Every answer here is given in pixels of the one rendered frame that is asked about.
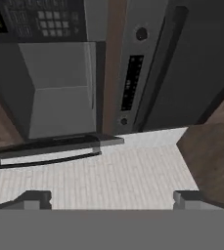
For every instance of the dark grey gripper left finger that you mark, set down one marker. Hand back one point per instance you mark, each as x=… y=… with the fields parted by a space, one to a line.
x=35 y=200

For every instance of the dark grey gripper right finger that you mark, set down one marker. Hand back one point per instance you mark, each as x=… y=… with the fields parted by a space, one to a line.
x=187 y=201

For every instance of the black microwave door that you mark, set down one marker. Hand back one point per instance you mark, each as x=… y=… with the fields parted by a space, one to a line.
x=67 y=144

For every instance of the dark glass oven door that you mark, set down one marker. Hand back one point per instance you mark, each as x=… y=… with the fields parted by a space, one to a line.
x=198 y=65

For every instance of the black microwave oven with keypad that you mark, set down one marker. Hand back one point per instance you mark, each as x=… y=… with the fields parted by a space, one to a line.
x=51 y=19

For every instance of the dark brown wooden cupboard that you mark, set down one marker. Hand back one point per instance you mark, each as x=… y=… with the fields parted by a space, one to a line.
x=214 y=162

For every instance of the brown wooden cupboard side panel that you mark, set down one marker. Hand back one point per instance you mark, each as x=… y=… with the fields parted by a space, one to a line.
x=115 y=65

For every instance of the stainless steel oven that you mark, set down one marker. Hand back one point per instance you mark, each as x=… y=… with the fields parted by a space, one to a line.
x=131 y=49

